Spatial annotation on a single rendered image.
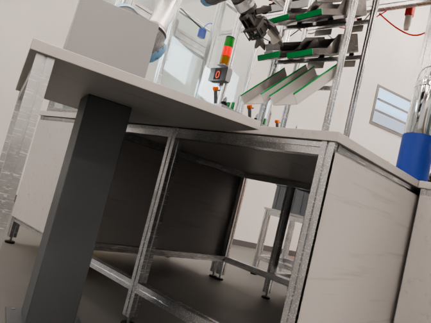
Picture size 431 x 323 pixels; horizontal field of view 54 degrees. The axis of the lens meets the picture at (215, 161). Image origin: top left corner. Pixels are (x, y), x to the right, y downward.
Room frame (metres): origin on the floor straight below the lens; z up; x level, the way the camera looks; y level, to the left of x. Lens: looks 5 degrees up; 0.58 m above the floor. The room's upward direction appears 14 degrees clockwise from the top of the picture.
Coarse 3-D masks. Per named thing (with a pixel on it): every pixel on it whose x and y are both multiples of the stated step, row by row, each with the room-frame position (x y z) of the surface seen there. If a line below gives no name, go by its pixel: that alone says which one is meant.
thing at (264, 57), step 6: (288, 42) 1.81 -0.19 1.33; (294, 42) 1.83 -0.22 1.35; (300, 42) 1.85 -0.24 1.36; (306, 42) 1.70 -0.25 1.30; (282, 48) 1.80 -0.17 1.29; (288, 48) 1.82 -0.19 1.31; (294, 48) 1.84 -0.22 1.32; (300, 48) 1.68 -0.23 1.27; (264, 54) 1.69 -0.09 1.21; (270, 54) 1.66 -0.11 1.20; (276, 54) 1.63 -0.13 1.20; (282, 54) 1.63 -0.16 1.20; (258, 60) 1.73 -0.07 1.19; (264, 60) 1.73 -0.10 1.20
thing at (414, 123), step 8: (416, 80) 2.12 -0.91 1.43; (424, 80) 2.03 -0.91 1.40; (416, 88) 2.06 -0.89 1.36; (424, 88) 2.02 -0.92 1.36; (416, 96) 2.05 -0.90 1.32; (424, 96) 2.02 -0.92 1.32; (416, 104) 2.04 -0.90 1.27; (424, 104) 2.02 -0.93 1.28; (416, 112) 2.04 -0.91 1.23; (424, 112) 2.01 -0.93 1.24; (408, 120) 2.08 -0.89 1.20; (416, 120) 2.03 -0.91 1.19; (424, 120) 2.01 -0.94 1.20; (408, 128) 2.06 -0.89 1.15; (416, 128) 2.02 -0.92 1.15; (424, 128) 2.01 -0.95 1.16
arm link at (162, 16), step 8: (160, 0) 1.77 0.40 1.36; (168, 0) 1.76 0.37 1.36; (176, 0) 1.78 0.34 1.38; (160, 8) 1.75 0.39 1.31; (168, 8) 1.76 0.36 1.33; (176, 8) 1.80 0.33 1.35; (152, 16) 1.75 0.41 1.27; (160, 16) 1.74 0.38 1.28; (168, 16) 1.76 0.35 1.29; (160, 24) 1.74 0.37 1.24; (168, 24) 1.78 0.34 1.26; (160, 32) 1.72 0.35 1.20; (160, 40) 1.73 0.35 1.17; (160, 48) 1.73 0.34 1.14; (152, 56) 1.73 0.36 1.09; (160, 56) 1.75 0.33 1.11
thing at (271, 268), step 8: (288, 192) 2.96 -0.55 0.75; (288, 200) 2.94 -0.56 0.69; (288, 208) 2.94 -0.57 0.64; (280, 216) 2.96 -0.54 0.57; (288, 216) 2.96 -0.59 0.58; (304, 216) 3.19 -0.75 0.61; (280, 224) 2.96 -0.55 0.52; (280, 232) 2.94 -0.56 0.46; (280, 240) 2.94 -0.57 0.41; (280, 248) 2.96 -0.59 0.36; (272, 256) 2.95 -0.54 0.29; (272, 264) 2.94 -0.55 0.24; (272, 272) 2.93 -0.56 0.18; (280, 272) 3.06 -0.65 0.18; (264, 288) 2.96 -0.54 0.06; (272, 288) 2.96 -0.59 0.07; (264, 296) 2.96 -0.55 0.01
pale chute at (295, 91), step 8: (336, 64) 1.60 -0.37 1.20; (304, 72) 1.68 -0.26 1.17; (312, 72) 1.71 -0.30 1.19; (328, 72) 1.58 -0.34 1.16; (296, 80) 1.66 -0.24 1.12; (304, 80) 1.69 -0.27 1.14; (312, 80) 1.54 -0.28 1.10; (320, 80) 1.56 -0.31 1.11; (328, 80) 1.59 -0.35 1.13; (280, 88) 1.62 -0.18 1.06; (288, 88) 1.64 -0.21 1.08; (296, 88) 1.67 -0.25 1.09; (304, 88) 1.52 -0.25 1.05; (312, 88) 1.54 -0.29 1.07; (272, 96) 1.60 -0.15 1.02; (280, 96) 1.62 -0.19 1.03; (288, 96) 1.63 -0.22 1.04; (296, 96) 1.50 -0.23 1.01; (304, 96) 1.52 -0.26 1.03; (280, 104) 1.58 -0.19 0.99; (288, 104) 1.55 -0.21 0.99
